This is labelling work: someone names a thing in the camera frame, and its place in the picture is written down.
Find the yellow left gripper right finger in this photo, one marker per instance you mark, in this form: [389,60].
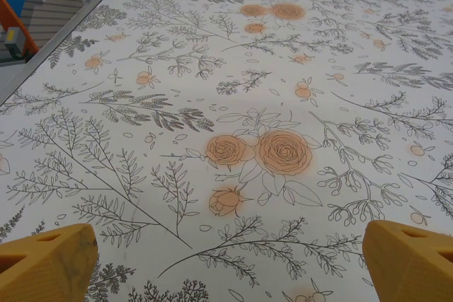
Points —
[410,266]

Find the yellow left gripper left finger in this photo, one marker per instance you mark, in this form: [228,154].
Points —
[46,263]

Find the floral print tablecloth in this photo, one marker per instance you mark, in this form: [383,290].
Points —
[226,104]

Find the blue orange machine wall sticker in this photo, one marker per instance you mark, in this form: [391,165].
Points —
[21,22]

